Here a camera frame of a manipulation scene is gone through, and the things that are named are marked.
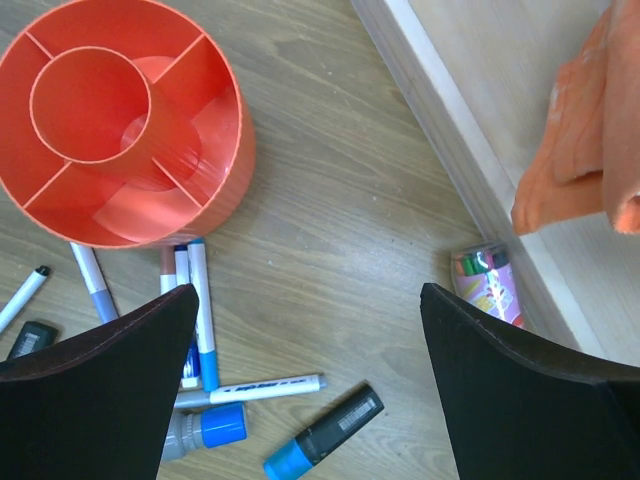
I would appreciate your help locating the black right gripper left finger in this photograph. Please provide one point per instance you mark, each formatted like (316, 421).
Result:
(98, 405)

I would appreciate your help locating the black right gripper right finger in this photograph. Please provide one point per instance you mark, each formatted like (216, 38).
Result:
(518, 406)

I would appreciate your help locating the white purple marker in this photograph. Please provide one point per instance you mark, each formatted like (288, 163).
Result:
(95, 282)

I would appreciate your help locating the white black pen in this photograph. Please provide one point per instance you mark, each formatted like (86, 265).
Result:
(25, 292)

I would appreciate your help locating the white grey marker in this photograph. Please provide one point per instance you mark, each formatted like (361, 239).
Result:
(190, 399)

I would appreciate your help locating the black purple highlighter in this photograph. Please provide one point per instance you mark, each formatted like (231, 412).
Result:
(34, 336)

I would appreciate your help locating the pink crayon tube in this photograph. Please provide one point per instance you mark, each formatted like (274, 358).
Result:
(482, 275)

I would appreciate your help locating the white brown marker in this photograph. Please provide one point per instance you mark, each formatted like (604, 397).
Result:
(168, 280)

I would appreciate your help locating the black blue highlighter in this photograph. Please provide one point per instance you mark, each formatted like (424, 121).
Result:
(328, 432)

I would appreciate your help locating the orange folded cloth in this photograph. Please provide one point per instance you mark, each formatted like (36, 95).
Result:
(588, 159)

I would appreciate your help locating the orange round desk organizer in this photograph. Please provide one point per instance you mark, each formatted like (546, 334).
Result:
(123, 125)

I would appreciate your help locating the wooden clothes rack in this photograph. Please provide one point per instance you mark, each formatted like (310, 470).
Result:
(478, 76)

